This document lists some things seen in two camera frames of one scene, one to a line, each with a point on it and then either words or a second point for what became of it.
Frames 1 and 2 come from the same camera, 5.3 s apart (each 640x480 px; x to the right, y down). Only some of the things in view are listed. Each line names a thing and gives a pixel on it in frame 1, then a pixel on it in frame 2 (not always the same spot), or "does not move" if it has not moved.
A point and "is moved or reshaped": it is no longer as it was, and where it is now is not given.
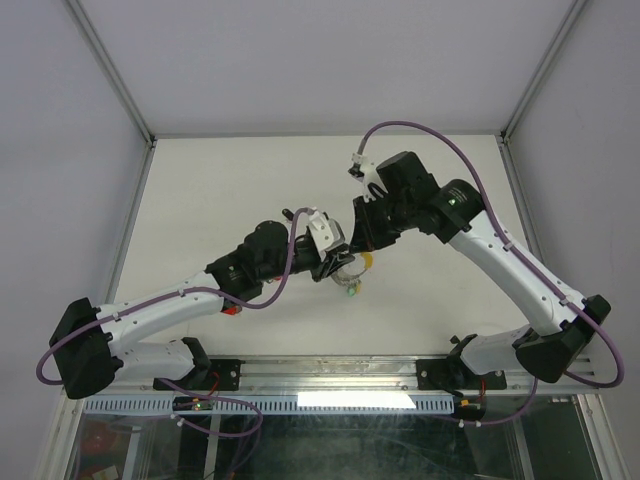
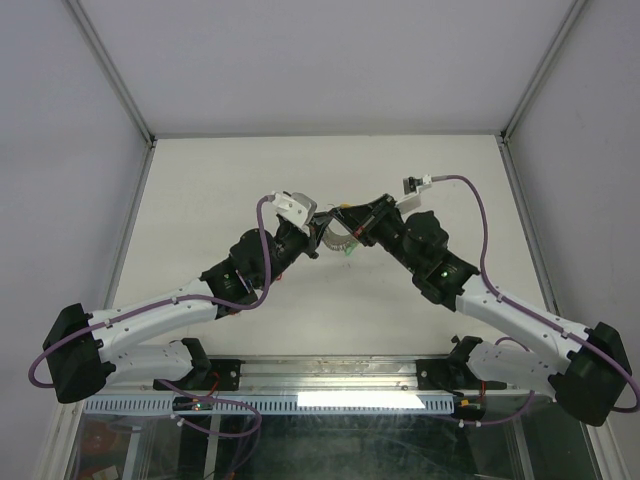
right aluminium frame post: (573, 12) does not move
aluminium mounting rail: (356, 373) does not move
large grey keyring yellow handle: (350, 273) is moved or reshaped
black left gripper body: (316, 266) → (310, 243)
